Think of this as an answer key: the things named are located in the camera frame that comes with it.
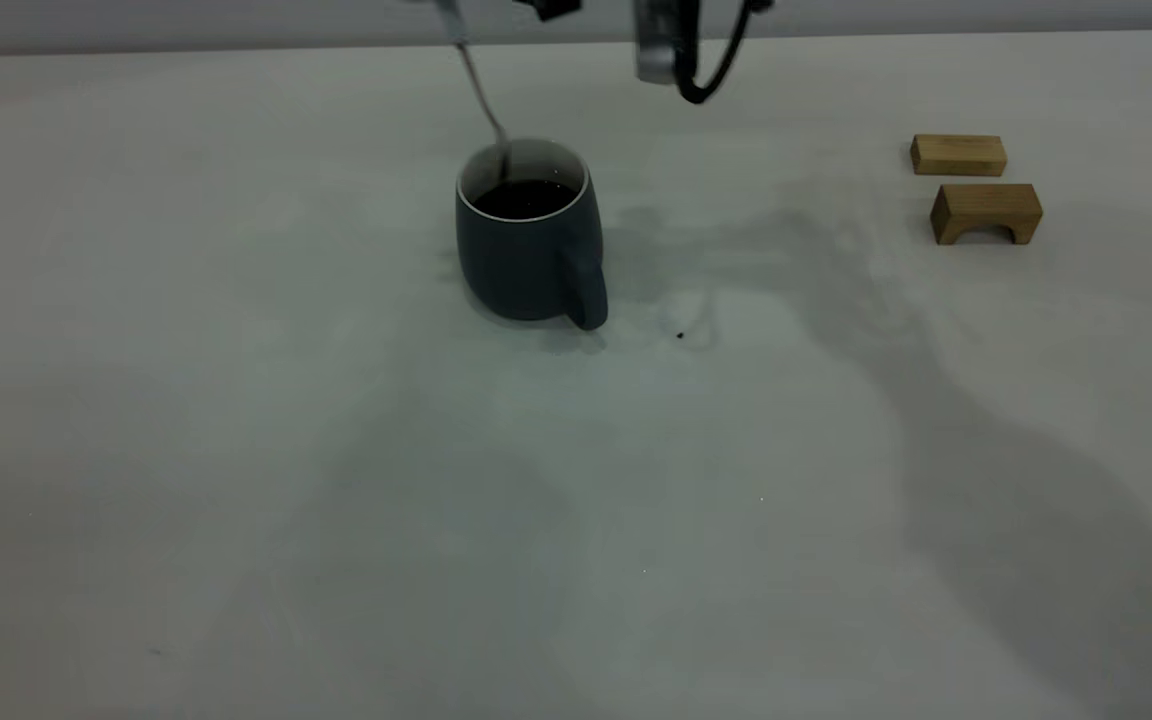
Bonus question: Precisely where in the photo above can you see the metal spoon with pale handle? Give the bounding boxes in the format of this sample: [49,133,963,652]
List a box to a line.
[433,0,514,186]

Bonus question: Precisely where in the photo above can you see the grey ceramic mug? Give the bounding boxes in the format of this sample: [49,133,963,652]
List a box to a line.
[454,138,609,331]

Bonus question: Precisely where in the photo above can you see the black coffee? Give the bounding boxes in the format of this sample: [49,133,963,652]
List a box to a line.
[473,180,577,221]

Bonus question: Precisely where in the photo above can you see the flat wooden block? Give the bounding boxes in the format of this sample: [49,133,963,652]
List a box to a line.
[911,134,1007,178]

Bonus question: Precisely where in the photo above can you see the arched wooden block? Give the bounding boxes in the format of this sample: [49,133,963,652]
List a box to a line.
[930,183,1043,246]

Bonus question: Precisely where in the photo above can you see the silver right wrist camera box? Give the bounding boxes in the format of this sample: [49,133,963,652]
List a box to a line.
[634,0,702,86]

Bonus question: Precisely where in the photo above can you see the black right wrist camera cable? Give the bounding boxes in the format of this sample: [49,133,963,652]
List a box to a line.
[676,0,772,106]

